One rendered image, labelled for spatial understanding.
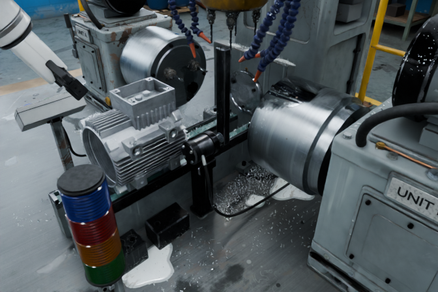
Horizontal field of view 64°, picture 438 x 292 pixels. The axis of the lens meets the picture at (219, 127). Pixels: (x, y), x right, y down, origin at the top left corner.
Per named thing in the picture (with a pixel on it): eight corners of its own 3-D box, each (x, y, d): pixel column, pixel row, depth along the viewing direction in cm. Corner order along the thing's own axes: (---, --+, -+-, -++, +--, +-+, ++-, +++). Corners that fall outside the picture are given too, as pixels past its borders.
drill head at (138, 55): (158, 70, 151) (152, 12, 138) (215, 99, 129) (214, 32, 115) (105, 88, 137) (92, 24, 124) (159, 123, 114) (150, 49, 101)
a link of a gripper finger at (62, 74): (34, 55, 68) (54, 73, 73) (51, 68, 64) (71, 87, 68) (38, 51, 69) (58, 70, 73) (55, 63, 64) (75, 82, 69)
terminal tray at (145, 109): (152, 100, 94) (150, 75, 90) (177, 115, 88) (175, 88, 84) (113, 116, 87) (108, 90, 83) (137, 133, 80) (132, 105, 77)
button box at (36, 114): (82, 111, 104) (74, 94, 103) (87, 104, 98) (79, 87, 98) (21, 132, 94) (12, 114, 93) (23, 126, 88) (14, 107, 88)
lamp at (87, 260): (109, 228, 56) (104, 208, 54) (128, 250, 53) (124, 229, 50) (73, 249, 53) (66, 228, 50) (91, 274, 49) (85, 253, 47)
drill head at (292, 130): (279, 130, 110) (287, 55, 97) (412, 197, 85) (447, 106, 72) (221, 164, 96) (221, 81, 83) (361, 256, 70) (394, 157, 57)
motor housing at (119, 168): (150, 141, 105) (142, 83, 95) (191, 169, 93) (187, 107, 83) (87, 171, 93) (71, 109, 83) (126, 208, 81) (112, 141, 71)
